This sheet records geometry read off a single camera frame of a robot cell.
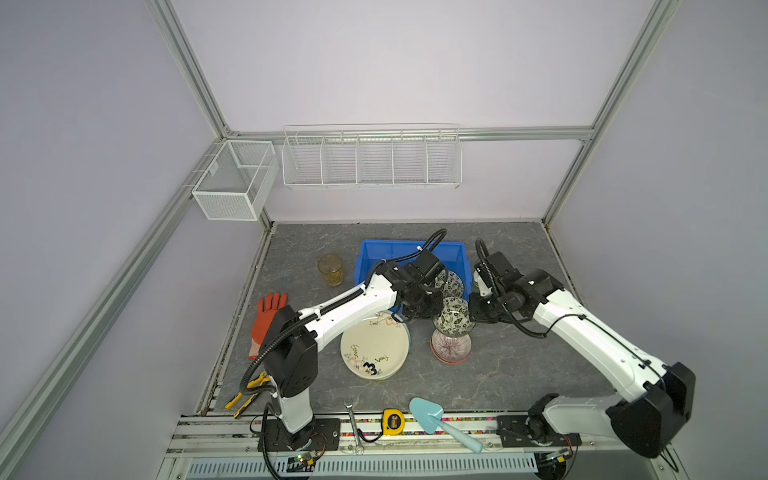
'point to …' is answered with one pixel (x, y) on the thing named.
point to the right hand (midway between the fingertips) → (472, 315)
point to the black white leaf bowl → (449, 283)
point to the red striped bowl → (450, 350)
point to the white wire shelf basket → (372, 156)
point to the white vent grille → (305, 466)
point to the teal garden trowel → (429, 416)
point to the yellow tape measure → (393, 421)
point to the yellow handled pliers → (261, 384)
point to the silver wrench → (359, 449)
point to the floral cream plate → (377, 347)
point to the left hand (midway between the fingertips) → (439, 320)
